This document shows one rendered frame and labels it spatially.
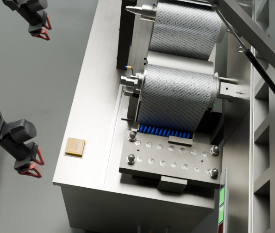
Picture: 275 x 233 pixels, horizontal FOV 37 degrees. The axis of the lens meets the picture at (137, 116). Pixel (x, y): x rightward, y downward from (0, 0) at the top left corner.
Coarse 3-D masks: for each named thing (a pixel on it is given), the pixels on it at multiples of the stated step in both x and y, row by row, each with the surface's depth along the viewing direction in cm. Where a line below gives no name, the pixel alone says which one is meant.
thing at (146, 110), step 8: (144, 104) 150; (152, 104) 149; (144, 112) 155; (152, 112) 154; (160, 112) 154; (168, 112) 153; (176, 112) 152; (184, 112) 151; (192, 112) 150; (200, 112) 149; (144, 120) 161; (152, 120) 160; (160, 120) 159; (168, 120) 158; (176, 120) 157; (184, 120) 156; (192, 120) 155; (160, 128) 165; (168, 128) 164; (176, 128) 163; (184, 128) 162; (192, 128) 161
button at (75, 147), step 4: (68, 140) 170; (72, 140) 170; (76, 140) 170; (80, 140) 170; (84, 140) 170; (68, 144) 169; (72, 144) 169; (76, 144) 169; (80, 144) 169; (84, 144) 171; (68, 148) 168; (72, 148) 168; (76, 148) 168; (80, 148) 168; (68, 152) 167; (72, 152) 167; (76, 152) 167; (80, 152) 168; (80, 156) 169
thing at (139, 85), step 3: (141, 72) 145; (138, 75) 144; (141, 75) 144; (138, 78) 144; (141, 78) 144; (138, 81) 144; (141, 81) 144; (138, 84) 144; (141, 84) 144; (138, 87) 145
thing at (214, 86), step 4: (144, 68) 143; (144, 72) 143; (216, 80) 144; (216, 84) 143; (212, 88) 142; (140, 92) 144; (212, 92) 142; (212, 96) 143; (212, 100) 143; (208, 104) 145
